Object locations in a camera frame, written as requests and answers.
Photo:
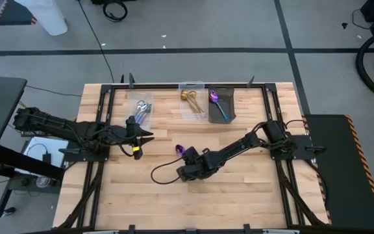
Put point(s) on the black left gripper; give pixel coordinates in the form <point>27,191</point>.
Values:
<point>132,135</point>

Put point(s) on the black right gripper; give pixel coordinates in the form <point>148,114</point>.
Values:
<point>191,171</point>

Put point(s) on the iridescent purple spoon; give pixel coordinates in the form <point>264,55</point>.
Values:
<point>180,149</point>
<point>213,96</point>

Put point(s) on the gold spoon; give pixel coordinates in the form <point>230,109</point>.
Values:
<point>200,109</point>
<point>184,95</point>
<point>192,94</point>

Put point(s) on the wooden spoon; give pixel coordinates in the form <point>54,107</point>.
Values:
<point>196,107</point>

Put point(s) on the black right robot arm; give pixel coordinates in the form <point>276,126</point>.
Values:
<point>239,146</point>

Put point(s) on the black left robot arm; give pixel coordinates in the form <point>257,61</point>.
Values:
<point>76,130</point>

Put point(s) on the large frosted plastic bin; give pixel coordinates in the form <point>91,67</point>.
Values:
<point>133,97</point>

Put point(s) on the small clear plastic bin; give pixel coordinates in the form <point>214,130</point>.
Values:
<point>191,85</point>

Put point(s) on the grey plastic bin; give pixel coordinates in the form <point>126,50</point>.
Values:
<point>229,97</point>

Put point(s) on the white sheet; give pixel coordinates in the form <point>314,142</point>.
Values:
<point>55,144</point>

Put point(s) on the black power adapter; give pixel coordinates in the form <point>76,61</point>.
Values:
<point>46,158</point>

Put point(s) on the black hazard-striped platform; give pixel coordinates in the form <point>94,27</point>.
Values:
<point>343,169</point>

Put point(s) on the white plastic container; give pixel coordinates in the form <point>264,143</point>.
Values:
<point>47,18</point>

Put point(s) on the black hazard-striped mat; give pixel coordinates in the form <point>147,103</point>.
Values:
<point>11,14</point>

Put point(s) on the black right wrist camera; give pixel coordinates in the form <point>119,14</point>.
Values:
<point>191,154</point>

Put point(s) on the black aluminium table frame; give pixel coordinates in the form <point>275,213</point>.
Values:
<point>161,86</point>

